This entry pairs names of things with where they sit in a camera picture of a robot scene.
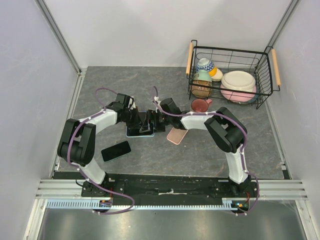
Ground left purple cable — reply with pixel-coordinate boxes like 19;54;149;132
66;87;136;216

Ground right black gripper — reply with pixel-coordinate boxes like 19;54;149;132
141;111;172;135

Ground pink phone case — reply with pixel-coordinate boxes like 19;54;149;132
166;127;188;145

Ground white-edged black phone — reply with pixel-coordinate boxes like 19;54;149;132
126;127;155;138

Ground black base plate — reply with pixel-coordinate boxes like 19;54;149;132
81;174;258;205

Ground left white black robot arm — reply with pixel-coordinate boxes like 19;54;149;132
57;107;142;197

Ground blue patterned bowl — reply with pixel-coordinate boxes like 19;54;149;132
195;58;215;72

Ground pink speckled mug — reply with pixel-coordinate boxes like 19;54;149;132
191;98;213;113

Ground yellow white bowl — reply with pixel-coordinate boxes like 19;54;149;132
208;67;224;82

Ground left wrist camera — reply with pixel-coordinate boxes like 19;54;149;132
115;93;136;110

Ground cream plate stack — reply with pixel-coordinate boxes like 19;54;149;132
221;70;256;92

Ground teal-edged black phone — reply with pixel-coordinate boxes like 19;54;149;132
101;141;131;162

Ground light blue cable duct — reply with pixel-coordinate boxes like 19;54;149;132
46;199;238;211

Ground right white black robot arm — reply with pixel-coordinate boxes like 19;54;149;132
138;107;249;197

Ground lavender phone case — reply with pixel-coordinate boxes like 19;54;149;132
138;111;150;122

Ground black wire dish basket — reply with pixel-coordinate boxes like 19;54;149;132
186;39;281;108

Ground pink bowl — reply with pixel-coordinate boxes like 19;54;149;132
220;89;258;103

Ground light blue phone case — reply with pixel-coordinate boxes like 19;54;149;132
125;124;155;138

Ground green brown bowl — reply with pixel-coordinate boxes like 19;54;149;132
191;70;212;99

